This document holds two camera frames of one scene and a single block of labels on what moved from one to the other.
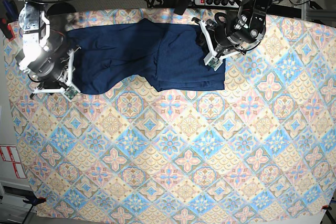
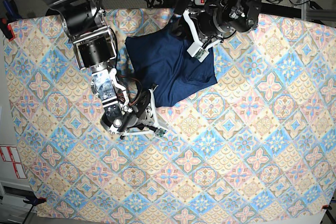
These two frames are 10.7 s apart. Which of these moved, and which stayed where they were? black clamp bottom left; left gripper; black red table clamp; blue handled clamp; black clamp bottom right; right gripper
Moved: right gripper; left gripper
Stayed: blue handled clamp; black clamp bottom right; black clamp bottom left; black red table clamp
